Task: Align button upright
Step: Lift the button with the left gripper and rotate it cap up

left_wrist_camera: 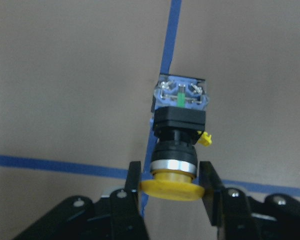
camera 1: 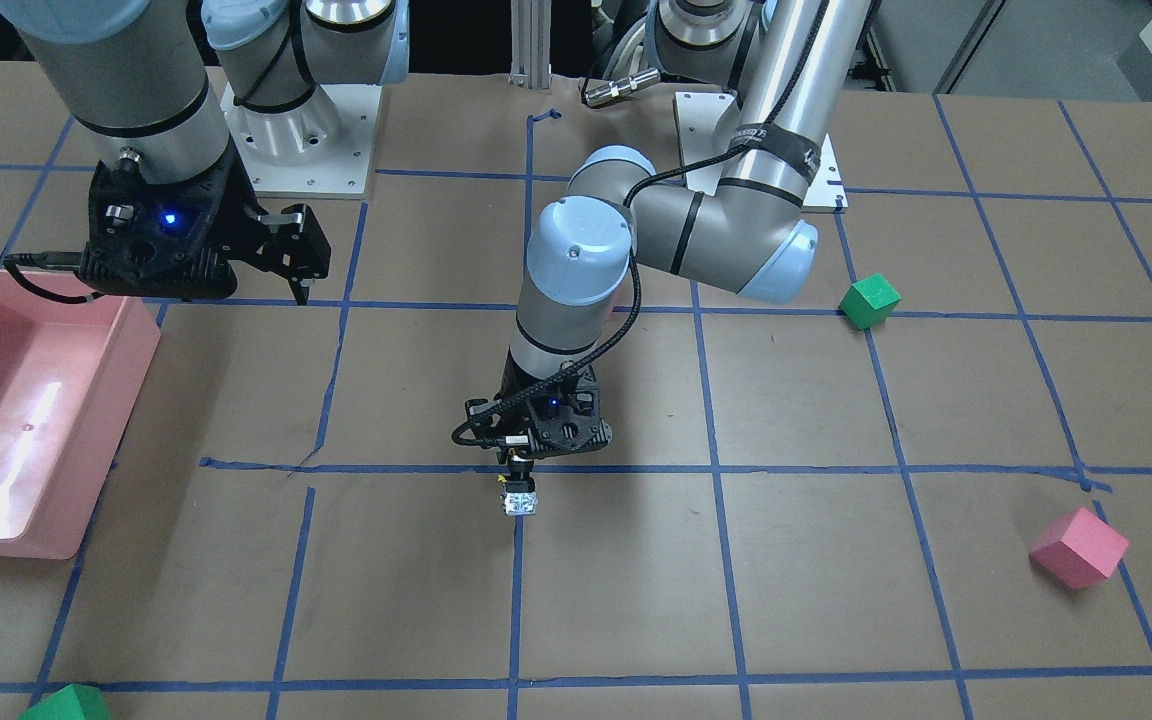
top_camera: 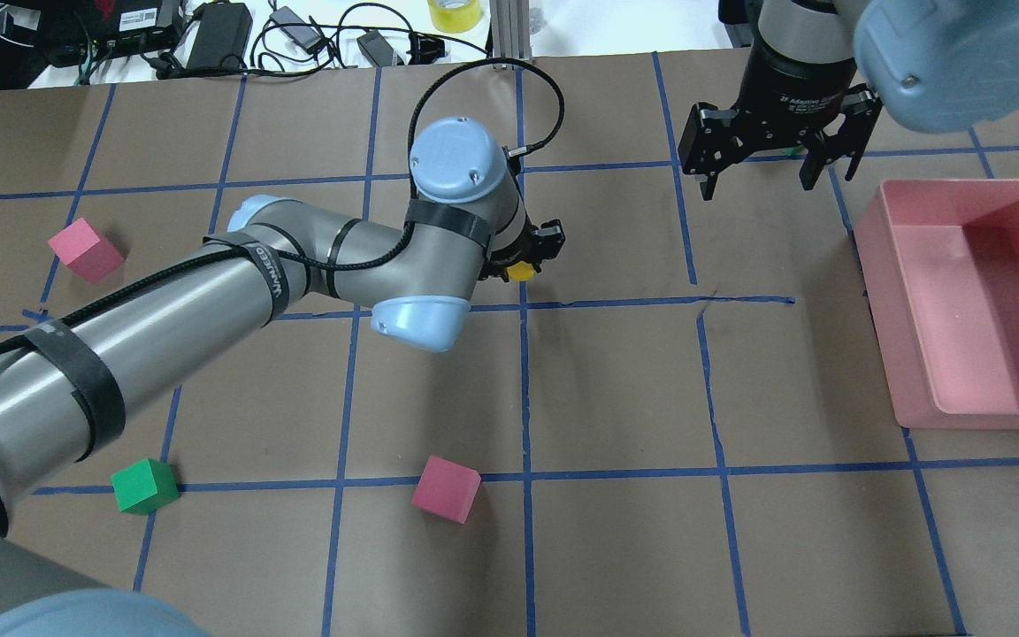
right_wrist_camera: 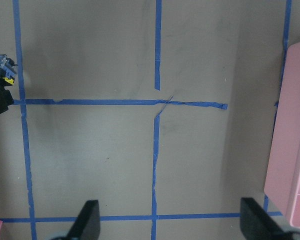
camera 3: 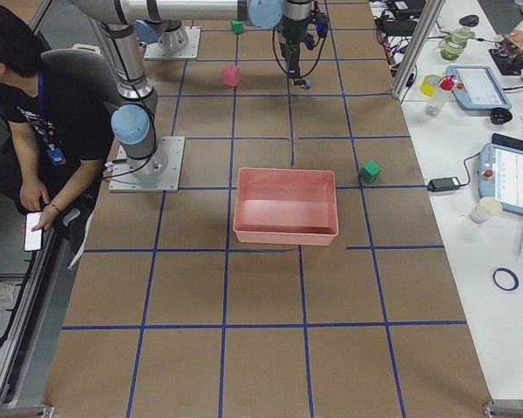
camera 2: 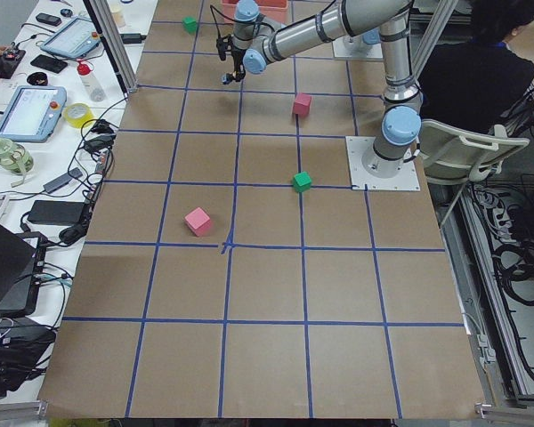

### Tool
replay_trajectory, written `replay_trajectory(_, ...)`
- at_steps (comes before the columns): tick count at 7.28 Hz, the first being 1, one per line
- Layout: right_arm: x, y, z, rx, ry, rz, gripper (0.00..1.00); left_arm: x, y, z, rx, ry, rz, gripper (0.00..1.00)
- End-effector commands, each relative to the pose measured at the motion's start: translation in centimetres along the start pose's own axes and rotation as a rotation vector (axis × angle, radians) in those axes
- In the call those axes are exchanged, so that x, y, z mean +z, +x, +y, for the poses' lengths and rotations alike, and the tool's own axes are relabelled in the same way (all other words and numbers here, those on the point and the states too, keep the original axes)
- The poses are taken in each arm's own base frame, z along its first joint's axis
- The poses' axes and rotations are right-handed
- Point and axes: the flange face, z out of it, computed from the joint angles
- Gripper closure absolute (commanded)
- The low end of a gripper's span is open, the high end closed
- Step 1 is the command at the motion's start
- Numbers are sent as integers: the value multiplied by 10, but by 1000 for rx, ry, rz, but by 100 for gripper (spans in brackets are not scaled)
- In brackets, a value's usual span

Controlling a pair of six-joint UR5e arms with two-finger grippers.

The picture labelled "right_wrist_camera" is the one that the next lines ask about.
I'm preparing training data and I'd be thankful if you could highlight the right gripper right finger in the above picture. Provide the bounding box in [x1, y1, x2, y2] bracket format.
[240, 197, 295, 240]

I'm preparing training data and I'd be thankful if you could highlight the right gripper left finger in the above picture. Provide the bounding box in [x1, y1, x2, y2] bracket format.
[64, 200, 101, 240]

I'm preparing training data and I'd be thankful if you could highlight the yellow push button switch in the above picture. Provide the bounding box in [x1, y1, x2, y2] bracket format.
[0, 54, 18, 87]

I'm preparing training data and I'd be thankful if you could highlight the pink plastic bin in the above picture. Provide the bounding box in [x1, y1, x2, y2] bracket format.
[264, 42, 300, 228]

